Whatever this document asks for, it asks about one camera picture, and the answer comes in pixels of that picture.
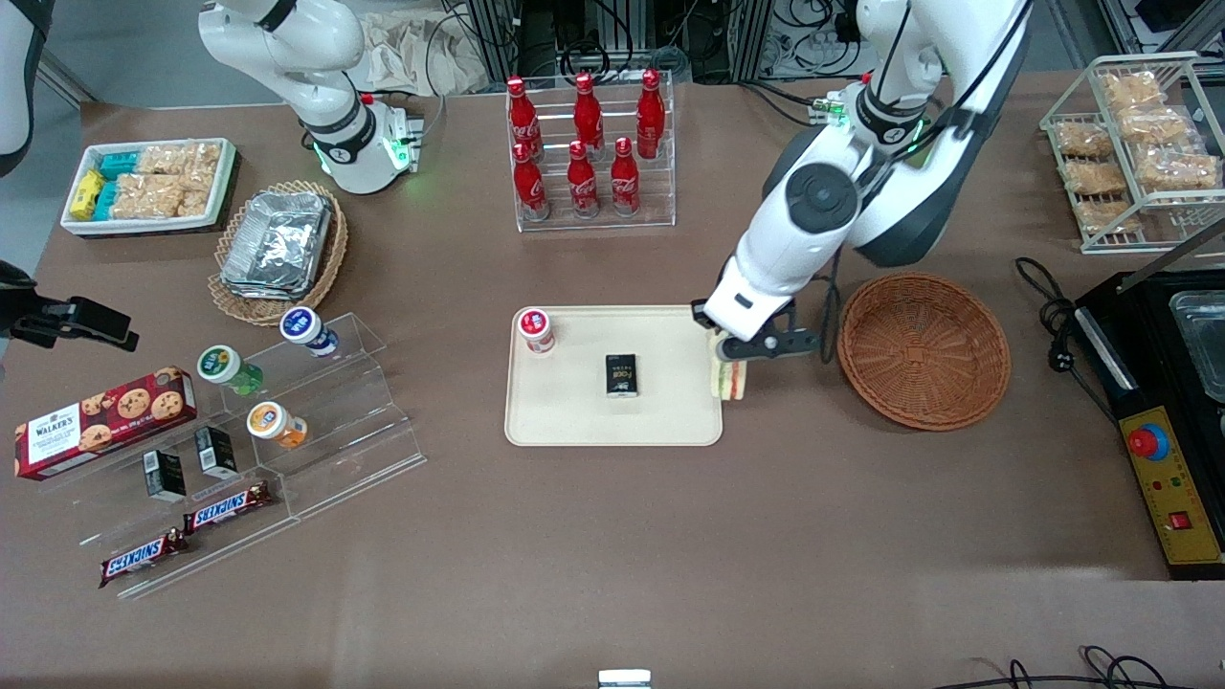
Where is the black equipment rack with cables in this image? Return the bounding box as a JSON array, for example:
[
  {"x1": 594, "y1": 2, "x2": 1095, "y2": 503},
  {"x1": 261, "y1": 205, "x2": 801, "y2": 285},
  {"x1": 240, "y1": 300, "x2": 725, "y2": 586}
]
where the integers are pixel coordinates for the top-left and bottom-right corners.
[{"x1": 463, "y1": 0, "x2": 778, "y2": 85}]

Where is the clear bag of fried snacks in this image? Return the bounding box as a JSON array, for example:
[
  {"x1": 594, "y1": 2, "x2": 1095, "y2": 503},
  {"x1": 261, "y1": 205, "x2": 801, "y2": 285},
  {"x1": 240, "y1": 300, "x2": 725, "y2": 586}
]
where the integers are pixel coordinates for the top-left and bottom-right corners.
[
  {"x1": 1052, "y1": 120, "x2": 1117, "y2": 160},
  {"x1": 1100, "y1": 71, "x2": 1166, "y2": 112},
  {"x1": 1134, "y1": 146, "x2": 1222, "y2": 193},
  {"x1": 1076, "y1": 195, "x2": 1146, "y2": 236},
  {"x1": 1062, "y1": 158, "x2": 1131, "y2": 198},
  {"x1": 1115, "y1": 104, "x2": 1199, "y2": 146}
]

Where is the brown round wicker basket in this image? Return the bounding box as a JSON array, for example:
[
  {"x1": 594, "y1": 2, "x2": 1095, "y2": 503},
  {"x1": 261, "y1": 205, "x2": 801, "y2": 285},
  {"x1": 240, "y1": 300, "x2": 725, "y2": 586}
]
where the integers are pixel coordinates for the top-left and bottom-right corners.
[{"x1": 837, "y1": 273, "x2": 1013, "y2": 433}]

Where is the black power cable with plug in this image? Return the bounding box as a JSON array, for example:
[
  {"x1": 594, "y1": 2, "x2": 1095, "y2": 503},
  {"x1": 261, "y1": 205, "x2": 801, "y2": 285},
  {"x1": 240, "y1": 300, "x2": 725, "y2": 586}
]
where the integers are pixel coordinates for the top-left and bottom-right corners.
[{"x1": 1013, "y1": 256, "x2": 1123, "y2": 424}]

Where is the cream plastic tray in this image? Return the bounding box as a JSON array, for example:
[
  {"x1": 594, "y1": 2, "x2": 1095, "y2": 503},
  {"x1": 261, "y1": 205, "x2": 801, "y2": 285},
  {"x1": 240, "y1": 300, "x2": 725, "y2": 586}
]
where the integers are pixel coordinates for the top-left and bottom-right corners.
[{"x1": 504, "y1": 304, "x2": 725, "y2": 448}]

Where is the orange gum jar white lid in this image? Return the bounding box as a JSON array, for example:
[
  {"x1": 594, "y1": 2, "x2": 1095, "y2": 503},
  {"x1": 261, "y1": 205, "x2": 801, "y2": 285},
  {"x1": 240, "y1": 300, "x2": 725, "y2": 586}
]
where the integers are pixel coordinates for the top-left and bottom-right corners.
[{"x1": 246, "y1": 401, "x2": 310, "y2": 452}]

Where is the red-capped small bottle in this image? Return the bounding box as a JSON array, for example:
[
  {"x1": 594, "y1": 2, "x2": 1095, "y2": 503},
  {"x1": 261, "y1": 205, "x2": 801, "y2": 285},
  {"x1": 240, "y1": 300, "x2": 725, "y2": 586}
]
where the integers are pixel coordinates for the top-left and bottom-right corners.
[{"x1": 518, "y1": 306, "x2": 557, "y2": 357}]

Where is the crumpled beige paper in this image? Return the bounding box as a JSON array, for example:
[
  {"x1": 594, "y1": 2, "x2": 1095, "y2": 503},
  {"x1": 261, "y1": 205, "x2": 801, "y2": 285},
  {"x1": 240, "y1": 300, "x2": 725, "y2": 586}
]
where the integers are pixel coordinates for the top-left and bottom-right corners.
[{"x1": 367, "y1": 8, "x2": 491, "y2": 98}]

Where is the clear acrylic bottle rack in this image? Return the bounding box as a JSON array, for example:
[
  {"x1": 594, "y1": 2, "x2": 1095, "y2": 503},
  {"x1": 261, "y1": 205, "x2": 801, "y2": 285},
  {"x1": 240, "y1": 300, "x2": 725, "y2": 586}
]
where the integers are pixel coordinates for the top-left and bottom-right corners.
[{"x1": 505, "y1": 71, "x2": 678, "y2": 234}]

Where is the light wicker basket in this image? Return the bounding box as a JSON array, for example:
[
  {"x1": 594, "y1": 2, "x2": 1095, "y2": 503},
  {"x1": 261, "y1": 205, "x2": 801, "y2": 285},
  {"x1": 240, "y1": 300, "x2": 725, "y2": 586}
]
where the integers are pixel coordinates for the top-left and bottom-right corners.
[{"x1": 208, "y1": 179, "x2": 349, "y2": 327}]

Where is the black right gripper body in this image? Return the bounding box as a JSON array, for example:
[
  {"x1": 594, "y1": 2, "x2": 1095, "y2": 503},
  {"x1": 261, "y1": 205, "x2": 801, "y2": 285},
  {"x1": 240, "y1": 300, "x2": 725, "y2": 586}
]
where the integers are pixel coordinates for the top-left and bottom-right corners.
[{"x1": 0, "y1": 258, "x2": 41, "y2": 336}]

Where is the small black box with barcode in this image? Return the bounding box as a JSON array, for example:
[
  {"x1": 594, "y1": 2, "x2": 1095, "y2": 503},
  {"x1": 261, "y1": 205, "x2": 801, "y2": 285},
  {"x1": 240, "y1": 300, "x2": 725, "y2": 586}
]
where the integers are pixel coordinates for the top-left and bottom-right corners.
[
  {"x1": 194, "y1": 426, "x2": 240, "y2": 481},
  {"x1": 144, "y1": 450, "x2": 188, "y2": 504}
]

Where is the clear acrylic stepped display stand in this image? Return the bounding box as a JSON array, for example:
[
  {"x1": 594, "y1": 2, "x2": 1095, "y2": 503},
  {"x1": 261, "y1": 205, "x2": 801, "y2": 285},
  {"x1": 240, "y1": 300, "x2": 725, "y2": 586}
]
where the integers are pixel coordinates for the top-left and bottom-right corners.
[{"x1": 48, "y1": 311, "x2": 428, "y2": 603}]

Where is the black floor cable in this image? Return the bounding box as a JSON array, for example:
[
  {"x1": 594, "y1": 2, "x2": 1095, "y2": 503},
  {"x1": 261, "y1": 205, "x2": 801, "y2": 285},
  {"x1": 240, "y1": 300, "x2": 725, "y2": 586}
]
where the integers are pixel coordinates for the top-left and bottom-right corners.
[
  {"x1": 1080, "y1": 645, "x2": 1176, "y2": 689},
  {"x1": 933, "y1": 658, "x2": 1225, "y2": 689}
]

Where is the black sealing machine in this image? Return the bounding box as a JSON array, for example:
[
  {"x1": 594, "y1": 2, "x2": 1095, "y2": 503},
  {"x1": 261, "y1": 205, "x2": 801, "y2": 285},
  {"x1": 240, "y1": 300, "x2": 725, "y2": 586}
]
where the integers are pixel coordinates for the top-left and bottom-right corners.
[{"x1": 1072, "y1": 220, "x2": 1225, "y2": 462}]

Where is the Snickers chocolate bar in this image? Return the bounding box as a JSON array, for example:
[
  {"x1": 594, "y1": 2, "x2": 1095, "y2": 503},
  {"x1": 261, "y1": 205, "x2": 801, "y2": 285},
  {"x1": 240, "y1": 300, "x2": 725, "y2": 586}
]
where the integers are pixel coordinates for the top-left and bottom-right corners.
[
  {"x1": 181, "y1": 481, "x2": 275, "y2": 535},
  {"x1": 99, "y1": 528, "x2": 190, "y2": 589}
]

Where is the white wire shelf rack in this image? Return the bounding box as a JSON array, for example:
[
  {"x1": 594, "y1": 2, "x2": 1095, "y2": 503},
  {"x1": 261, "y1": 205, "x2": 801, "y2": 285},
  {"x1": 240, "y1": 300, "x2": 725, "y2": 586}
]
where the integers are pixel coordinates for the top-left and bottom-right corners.
[{"x1": 1039, "y1": 52, "x2": 1225, "y2": 256}]

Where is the white rectangular snack bin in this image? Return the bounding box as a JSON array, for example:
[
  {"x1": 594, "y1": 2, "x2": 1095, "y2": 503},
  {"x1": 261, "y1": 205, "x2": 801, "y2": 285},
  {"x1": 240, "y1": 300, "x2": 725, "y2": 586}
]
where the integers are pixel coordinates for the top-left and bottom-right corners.
[{"x1": 59, "y1": 138, "x2": 238, "y2": 238}]

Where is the yellow small snack box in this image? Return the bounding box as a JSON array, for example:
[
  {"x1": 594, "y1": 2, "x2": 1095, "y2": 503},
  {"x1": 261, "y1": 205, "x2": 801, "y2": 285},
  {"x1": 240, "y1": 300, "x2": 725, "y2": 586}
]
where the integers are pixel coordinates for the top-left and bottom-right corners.
[{"x1": 71, "y1": 169, "x2": 105, "y2": 222}]

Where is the purple gum jar white lid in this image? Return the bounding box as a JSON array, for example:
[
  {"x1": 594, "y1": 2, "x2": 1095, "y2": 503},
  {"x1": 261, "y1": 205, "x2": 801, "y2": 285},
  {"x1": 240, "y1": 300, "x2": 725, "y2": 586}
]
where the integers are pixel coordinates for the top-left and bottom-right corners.
[{"x1": 279, "y1": 306, "x2": 340, "y2": 359}]

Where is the yellow control box red button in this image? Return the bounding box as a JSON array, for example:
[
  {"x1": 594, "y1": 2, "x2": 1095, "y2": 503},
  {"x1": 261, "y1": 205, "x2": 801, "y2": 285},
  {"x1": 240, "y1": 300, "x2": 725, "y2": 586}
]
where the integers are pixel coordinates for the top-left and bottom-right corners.
[{"x1": 1117, "y1": 406, "x2": 1225, "y2": 582}]

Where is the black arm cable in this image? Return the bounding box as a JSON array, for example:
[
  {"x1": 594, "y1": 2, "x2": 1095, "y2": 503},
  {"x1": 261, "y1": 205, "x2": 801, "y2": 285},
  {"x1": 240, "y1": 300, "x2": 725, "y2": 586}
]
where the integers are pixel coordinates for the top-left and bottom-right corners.
[{"x1": 817, "y1": 251, "x2": 846, "y2": 366}]

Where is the red Coca-Cola bottle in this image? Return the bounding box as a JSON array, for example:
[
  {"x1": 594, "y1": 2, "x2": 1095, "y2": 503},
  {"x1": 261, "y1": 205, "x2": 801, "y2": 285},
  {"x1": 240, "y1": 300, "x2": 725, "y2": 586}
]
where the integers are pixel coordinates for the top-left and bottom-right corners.
[
  {"x1": 610, "y1": 137, "x2": 641, "y2": 217},
  {"x1": 511, "y1": 142, "x2": 550, "y2": 222},
  {"x1": 505, "y1": 77, "x2": 543, "y2": 162},
  {"x1": 635, "y1": 68, "x2": 667, "y2": 160},
  {"x1": 566, "y1": 140, "x2": 601, "y2": 219},
  {"x1": 573, "y1": 72, "x2": 607, "y2": 156}
]

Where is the red tartan Walkers cookie box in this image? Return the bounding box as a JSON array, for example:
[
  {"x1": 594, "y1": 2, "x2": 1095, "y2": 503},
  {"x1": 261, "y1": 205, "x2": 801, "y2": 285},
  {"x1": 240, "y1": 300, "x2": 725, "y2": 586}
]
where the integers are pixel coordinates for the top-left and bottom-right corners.
[{"x1": 13, "y1": 366, "x2": 199, "y2": 482}]

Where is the clear bag of crackers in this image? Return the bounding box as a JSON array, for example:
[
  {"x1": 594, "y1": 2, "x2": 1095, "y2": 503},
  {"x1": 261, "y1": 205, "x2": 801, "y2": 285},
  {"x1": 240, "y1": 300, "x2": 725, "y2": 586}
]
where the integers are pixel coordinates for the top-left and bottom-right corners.
[
  {"x1": 137, "y1": 143, "x2": 223, "y2": 181},
  {"x1": 109, "y1": 173, "x2": 213, "y2": 220}
]

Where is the triangular sandwich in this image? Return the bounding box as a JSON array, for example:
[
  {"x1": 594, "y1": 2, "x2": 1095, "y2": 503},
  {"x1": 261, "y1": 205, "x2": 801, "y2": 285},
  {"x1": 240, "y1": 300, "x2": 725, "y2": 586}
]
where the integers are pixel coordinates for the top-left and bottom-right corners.
[{"x1": 708, "y1": 335, "x2": 750, "y2": 402}]

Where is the green gum jar white lid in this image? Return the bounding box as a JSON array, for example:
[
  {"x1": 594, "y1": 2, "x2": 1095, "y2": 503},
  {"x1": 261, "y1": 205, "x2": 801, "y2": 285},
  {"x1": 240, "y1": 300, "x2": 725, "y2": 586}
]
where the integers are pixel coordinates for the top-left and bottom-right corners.
[{"x1": 196, "y1": 344, "x2": 265, "y2": 398}]

